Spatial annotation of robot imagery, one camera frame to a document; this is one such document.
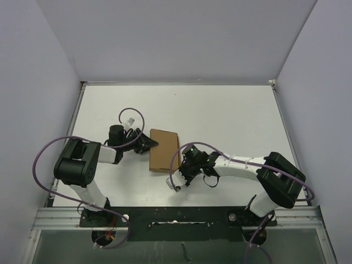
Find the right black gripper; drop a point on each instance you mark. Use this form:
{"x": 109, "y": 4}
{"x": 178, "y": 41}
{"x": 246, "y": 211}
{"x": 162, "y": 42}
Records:
{"x": 181, "y": 169}

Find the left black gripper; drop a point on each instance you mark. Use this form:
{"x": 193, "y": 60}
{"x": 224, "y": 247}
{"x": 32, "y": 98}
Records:
{"x": 143, "y": 143}

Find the brown cardboard box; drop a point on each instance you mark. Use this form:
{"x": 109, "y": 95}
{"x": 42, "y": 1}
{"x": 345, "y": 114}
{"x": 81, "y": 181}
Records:
{"x": 161, "y": 155}

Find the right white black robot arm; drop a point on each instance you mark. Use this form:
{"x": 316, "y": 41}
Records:
{"x": 282, "y": 182}

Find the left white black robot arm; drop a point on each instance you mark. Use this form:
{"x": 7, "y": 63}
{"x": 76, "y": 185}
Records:
{"x": 77, "y": 164}

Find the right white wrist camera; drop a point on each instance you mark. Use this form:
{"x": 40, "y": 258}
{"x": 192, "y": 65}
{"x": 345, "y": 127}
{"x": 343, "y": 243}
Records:
{"x": 176, "y": 182}

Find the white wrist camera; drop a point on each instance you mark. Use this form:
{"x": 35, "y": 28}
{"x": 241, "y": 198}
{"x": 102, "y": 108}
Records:
{"x": 129, "y": 124}
{"x": 176, "y": 182}

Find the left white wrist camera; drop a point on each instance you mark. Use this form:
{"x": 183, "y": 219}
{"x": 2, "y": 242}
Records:
{"x": 129, "y": 124}

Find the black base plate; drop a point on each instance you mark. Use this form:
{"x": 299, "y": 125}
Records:
{"x": 171, "y": 224}

